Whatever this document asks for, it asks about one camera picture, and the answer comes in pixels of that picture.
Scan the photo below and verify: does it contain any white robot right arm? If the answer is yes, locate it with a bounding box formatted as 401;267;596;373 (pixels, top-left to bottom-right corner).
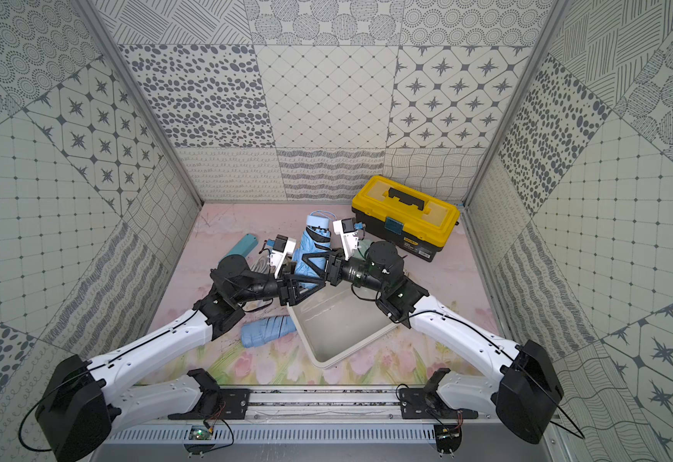
294;241;564;444

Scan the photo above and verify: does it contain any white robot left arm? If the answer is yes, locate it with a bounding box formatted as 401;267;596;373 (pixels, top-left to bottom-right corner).
32;252;327;461

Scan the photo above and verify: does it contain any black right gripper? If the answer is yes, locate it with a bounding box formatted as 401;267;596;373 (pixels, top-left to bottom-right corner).
302;246;387;295

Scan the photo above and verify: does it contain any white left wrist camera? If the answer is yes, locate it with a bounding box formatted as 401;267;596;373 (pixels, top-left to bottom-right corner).
263;235;297;278

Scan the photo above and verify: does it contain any teal power strip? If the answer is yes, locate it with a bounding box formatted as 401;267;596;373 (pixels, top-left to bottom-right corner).
226;234;259;257

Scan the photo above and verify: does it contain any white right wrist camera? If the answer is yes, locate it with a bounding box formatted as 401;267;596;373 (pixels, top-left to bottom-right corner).
332;218;364;261

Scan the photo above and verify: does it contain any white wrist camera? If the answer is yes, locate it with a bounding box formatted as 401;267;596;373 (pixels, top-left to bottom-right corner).
263;235;297;278
332;218;364;261

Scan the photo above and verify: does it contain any aluminium rail with mounts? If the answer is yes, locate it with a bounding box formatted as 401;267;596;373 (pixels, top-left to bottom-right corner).
103;385;556;459

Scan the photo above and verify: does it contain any yellow black tool box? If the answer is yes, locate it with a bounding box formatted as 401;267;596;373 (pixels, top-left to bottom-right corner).
352;175;461;262

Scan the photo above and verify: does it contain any white plastic storage box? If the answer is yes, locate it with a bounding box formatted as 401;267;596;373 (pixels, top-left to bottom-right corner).
287;282;396;369

